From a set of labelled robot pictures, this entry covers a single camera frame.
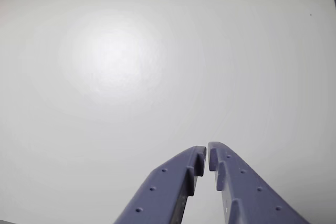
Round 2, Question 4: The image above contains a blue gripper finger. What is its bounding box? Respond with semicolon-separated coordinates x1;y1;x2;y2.
113;145;207;224
207;141;312;224

